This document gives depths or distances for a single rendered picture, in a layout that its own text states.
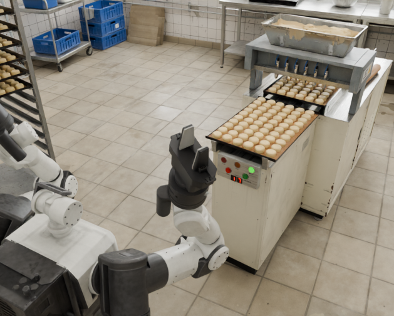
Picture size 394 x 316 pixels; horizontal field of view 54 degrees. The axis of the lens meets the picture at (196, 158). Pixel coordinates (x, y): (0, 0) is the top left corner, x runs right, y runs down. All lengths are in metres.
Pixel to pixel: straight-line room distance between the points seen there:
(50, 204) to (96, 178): 2.38
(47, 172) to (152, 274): 0.56
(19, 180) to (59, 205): 2.31
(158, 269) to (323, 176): 1.90
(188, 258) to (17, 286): 0.41
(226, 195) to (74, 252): 1.33
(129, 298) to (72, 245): 0.20
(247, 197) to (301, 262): 0.73
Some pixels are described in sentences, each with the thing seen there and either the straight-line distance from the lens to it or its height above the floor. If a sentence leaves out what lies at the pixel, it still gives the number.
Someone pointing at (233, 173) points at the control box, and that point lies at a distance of 2.04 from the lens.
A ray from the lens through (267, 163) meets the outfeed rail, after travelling 1.91.
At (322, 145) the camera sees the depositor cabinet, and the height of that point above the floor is 0.64.
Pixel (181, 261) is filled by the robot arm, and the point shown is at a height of 1.17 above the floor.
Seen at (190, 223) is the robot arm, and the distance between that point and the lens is 0.88.
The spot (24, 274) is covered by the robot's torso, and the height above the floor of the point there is 1.24.
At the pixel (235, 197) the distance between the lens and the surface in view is 2.17.
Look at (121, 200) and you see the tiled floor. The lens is 3.09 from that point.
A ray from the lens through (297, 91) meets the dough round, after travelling 2.61.
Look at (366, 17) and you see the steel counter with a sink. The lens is 4.89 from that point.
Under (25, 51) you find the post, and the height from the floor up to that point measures 1.18.
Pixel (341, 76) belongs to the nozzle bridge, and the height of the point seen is 1.07.
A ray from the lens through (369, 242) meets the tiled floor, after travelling 2.95.
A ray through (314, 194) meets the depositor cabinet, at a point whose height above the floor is 0.24.
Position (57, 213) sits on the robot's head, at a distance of 0.97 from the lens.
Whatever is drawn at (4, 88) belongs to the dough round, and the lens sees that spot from 2.73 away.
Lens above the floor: 1.94
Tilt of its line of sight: 34 degrees down
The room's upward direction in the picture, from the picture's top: straight up
